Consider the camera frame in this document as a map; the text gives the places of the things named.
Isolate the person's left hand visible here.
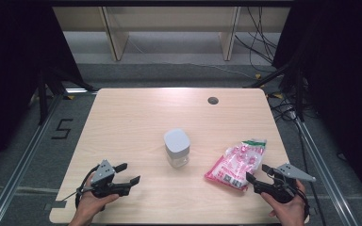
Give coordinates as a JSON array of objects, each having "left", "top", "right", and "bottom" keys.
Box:
[{"left": 74, "top": 175, "right": 121, "bottom": 221}]

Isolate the pink and white plastic bag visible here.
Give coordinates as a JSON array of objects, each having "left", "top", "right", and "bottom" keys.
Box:
[{"left": 204, "top": 137, "right": 268, "bottom": 192}]

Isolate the person's right hand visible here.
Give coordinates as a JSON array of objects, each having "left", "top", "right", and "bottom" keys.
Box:
[{"left": 259, "top": 179, "right": 308, "bottom": 226}]

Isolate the tangle of black floor cables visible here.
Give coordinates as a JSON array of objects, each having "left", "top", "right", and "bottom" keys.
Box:
[{"left": 266, "top": 89, "right": 300, "bottom": 124}]

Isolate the black metal stand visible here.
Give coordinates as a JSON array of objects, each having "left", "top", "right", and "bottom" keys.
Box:
[
  {"left": 37, "top": 67, "right": 96, "bottom": 126},
  {"left": 244, "top": 59, "right": 306, "bottom": 122}
]

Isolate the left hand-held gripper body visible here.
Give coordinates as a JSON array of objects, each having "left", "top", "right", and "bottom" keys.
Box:
[{"left": 89, "top": 158, "right": 132, "bottom": 200}]

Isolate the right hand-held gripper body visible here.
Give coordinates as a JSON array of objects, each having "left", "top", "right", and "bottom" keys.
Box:
[{"left": 253, "top": 162, "right": 317, "bottom": 204}]

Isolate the black curtain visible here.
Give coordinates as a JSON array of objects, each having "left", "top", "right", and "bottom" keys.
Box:
[
  {"left": 0, "top": 0, "right": 88, "bottom": 178},
  {"left": 271, "top": 0, "right": 362, "bottom": 210}
]

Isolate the long metal floor rail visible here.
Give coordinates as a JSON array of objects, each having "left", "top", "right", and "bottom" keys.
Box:
[
  {"left": 0, "top": 93, "right": 64, "bottom": 226},
  {"left": 295, "top": 118, "right": 361, "bottom": 226}
]

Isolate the clear jar with white lid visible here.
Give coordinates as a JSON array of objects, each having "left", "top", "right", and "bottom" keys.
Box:
[{"left": 163, "top": 127, "right": 191, "bottom": 169}]

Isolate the right gripper black strap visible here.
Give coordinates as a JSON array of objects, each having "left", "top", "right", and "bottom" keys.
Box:
[{"left": 295, "top": 187, "right": 311, "bottom": 222}]

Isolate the bundle of black hanging cables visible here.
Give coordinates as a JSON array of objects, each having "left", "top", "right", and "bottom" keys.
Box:
[{"left": 234, "top": 6, "right": 279, "bottom": 65}]

